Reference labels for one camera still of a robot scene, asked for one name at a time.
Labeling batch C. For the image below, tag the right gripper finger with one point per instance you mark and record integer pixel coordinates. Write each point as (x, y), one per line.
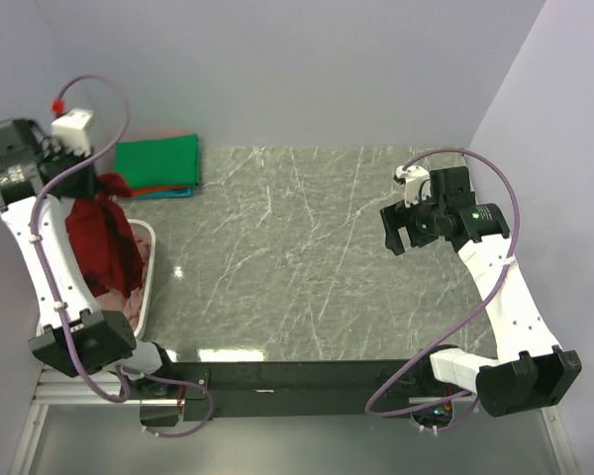
(393, 218)
(394, 243)

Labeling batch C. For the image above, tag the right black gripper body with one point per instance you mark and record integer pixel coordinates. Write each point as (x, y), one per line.
(423, 222)

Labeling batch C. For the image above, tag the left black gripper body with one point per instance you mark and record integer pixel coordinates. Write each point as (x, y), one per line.
(76, 184)

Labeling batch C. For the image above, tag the red t shirt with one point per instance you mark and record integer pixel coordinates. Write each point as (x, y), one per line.
(103, 242)

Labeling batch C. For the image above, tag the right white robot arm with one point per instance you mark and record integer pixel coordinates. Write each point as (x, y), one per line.
(531, 370)

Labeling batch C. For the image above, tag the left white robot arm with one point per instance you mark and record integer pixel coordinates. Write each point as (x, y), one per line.
(100, 340)

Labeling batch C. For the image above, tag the orange folded t shirt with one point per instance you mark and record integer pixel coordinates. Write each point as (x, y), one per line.
(153, 191)

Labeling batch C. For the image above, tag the green folded t shirt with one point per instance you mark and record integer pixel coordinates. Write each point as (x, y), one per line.
(159, 163)

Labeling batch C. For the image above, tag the teal folded t shirt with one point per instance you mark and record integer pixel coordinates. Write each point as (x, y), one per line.
(178, 193)

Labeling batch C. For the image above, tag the pink t shirt in basket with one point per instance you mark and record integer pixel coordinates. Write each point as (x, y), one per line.
(133, 305)

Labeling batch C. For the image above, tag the white plastic laundry basket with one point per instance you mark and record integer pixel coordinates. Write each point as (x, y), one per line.
(74, 293)

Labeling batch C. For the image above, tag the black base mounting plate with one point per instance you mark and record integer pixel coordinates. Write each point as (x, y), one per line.
(310, 388)

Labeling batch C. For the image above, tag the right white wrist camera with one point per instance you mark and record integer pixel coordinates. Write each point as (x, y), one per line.
(416, 182)

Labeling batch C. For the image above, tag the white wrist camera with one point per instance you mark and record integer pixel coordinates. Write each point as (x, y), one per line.
(72, 130)
(416, 182)

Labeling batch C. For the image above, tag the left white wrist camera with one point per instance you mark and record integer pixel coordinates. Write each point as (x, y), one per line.
(72, 130)

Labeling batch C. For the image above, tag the aluminium rail frame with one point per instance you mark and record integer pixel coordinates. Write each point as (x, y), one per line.
(71, 431)

